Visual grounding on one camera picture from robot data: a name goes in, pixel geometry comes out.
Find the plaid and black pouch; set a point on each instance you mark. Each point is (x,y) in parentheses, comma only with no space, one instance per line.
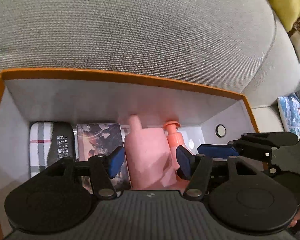
(48,143)

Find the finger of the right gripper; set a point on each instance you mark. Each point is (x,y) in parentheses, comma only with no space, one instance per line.
(217,151)

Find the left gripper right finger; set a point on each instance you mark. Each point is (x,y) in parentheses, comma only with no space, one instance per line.
(196,169)

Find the large pink bottle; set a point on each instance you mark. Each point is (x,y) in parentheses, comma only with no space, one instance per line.
(148,157)

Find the illustrated card box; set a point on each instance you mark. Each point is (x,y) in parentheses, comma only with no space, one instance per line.
(102,138)

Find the grey fabric sofa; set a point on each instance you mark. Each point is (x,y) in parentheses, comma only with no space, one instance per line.
(237,45)

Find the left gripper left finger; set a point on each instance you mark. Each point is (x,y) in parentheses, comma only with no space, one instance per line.
(101,169)

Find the small pink pump bottle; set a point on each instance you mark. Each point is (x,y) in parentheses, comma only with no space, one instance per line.
(175,139)

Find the orange storage box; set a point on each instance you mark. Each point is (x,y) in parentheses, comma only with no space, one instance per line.
(77,96)

